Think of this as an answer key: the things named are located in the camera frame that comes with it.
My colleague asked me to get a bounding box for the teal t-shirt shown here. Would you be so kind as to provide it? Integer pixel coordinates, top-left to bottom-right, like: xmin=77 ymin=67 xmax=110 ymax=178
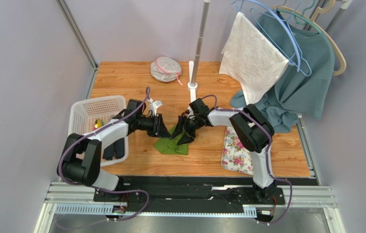
xmin=230 ymin=12 xmax=335 ymax=133

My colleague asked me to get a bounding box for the green hanger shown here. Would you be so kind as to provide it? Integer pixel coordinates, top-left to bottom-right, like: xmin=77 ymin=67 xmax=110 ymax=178
xmin=272 ymin=0 xmax=324 ymax=33

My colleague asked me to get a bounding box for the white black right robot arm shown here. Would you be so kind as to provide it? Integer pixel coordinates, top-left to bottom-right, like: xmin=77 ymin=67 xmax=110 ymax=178
xmin=172 ymin=98 xmax=276 ymax=199

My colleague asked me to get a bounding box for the gold spoon in basket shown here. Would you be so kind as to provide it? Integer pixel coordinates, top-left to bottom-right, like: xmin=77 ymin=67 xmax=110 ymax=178
xmin=94 ymin=118 xmax=104 ymax=130

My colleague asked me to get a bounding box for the white mesh laundry bag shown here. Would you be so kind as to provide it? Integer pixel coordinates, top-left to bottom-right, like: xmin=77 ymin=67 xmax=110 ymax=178
xmin=150 ymin=56 xmax=183 ymax=86

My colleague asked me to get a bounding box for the floral pattern tray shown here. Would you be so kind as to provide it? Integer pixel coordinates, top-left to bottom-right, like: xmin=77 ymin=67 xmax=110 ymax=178
xmin=221 ymin=127 xmax=254 ymax=176

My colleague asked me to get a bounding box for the blue wire hanger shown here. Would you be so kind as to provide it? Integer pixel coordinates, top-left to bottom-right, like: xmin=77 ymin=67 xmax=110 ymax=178
xmin=249 ymin=0 xmax=329 ymax=79

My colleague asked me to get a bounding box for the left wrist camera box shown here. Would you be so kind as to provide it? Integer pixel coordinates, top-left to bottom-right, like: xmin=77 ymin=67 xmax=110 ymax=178
xmin=148 ymin=99 xmax=163 ymax=116

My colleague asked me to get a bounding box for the white plastic basket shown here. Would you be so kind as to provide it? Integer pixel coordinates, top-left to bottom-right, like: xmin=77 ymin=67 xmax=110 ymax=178
xmin=68 ymin=95 xmax=129 ymax=166

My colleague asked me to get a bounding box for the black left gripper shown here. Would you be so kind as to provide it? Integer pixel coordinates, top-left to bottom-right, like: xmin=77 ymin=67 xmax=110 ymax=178
xmin=136 ymin=113 xmax=172 ymax=139

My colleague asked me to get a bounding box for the wooden hanger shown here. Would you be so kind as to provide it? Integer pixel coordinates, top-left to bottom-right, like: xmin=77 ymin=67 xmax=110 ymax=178
xmin=271 ymin=5 xmax=347 ymax=77

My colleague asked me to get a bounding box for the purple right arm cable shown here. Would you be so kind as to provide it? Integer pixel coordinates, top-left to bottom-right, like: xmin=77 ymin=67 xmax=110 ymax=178
xmin=200 ymin=94 xmax=294 ymax=226

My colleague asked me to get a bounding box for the white towel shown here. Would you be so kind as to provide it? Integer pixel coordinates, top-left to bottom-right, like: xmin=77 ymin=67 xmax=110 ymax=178
xmin=219 ymin=12 xmax=289 ymax=104

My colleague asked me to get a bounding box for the dark cutlery pouch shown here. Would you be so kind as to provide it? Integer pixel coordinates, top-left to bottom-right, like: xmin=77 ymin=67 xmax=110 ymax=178
xmin=103 ymin=138 xmax=125 ymax=160

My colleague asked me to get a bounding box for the grey pole with white base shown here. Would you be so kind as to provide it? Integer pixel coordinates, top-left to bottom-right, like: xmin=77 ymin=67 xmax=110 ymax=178
xmin=187 ymin=0 xmax=211 ymax=103

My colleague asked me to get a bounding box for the green paper napkin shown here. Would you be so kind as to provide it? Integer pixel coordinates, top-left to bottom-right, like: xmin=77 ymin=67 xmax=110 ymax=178
xmin=153 ymin=131 xmax=188 ymax=155

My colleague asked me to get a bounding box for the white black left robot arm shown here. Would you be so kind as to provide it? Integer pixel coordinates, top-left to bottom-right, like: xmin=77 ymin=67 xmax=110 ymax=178
xmin=57 ymin=99 xmax=171 ymax=191

